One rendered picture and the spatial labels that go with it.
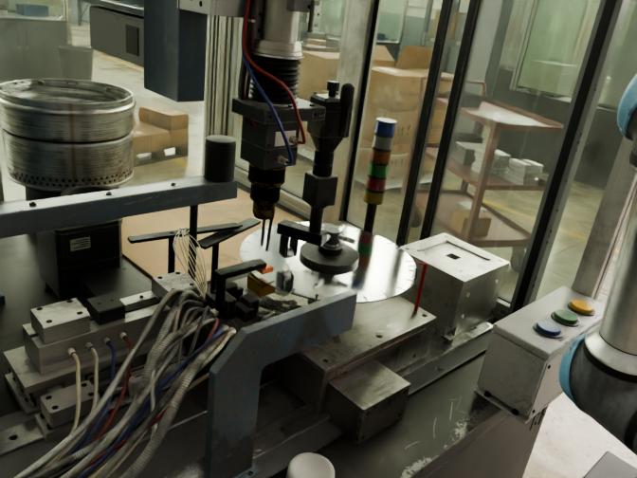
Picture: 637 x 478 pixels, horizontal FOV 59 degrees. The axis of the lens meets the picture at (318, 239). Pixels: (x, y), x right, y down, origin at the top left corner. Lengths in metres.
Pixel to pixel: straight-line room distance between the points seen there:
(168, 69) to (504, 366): 0.75
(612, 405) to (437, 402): 0.31
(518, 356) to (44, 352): 0.77
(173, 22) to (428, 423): 0.76
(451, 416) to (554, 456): 1.26
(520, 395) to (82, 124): 1.08
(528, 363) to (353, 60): 0.91
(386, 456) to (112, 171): 0.93
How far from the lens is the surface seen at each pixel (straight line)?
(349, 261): 1.01
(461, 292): 1.18
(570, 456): 2.32
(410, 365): 1.13
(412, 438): 0.99
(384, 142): 1.25
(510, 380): 1.08
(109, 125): 1.43
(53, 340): 0.96
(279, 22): 0.81
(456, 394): 1.11
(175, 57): 0.90
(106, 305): 0.99
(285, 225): 0.96
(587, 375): 0.92
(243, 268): 0.90
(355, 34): 1.56
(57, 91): 1.65
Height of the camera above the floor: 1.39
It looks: 24 degrees down
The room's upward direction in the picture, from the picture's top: 8 degrees clockwise
